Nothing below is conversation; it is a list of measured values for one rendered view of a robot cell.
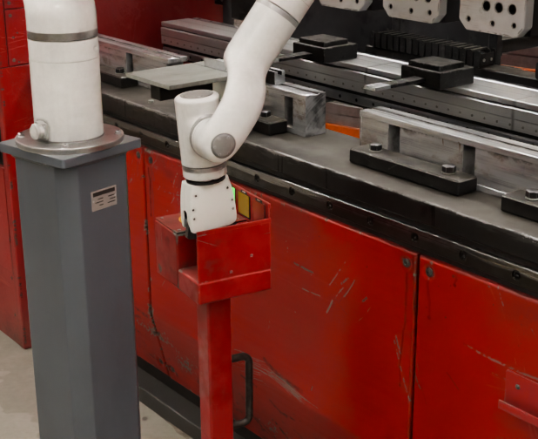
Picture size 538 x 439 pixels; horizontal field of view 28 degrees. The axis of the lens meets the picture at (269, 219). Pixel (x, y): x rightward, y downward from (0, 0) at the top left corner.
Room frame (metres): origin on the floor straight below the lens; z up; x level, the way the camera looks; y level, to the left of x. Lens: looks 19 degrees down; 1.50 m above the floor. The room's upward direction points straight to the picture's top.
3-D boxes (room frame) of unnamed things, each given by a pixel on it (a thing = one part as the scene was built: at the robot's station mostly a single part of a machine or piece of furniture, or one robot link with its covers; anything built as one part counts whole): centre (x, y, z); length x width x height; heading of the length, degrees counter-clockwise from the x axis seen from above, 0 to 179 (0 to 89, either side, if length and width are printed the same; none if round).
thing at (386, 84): (2.36, -0.32, 1.01); 0.26 x 0.12 x 0.05; 128
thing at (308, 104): (2.52, 0.01, 0.92); 0.39 x 0.06 x 0.10; 38
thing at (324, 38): (2.66, -0.08, 1.01); 0.26 x 0.12 x 0.05; 128
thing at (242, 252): (2.04, 0.11, 0.75); 0.20 x 0.16 x 0.18; 29
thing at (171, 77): (2.47, 0.16, 1.00); 0.26 x 0.18 x 0.01; 128
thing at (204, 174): (1.98, 0.12, 0.91); 0.09 x 0.08 x 0.03; 119
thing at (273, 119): (2.50, 0.07, 0.89); 0.30 x 0.05 x 0.03; 38
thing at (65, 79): (1.88, 0.35, 1.09); 0.19 x 0.19 x 0.18
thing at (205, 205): (1.98, 0.12, 0.85); 0.10 x 0.07 x 0.11; 119
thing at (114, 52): (3.00, 0.39, 0.92); 0.50 x 0.06 x 0.10; 38
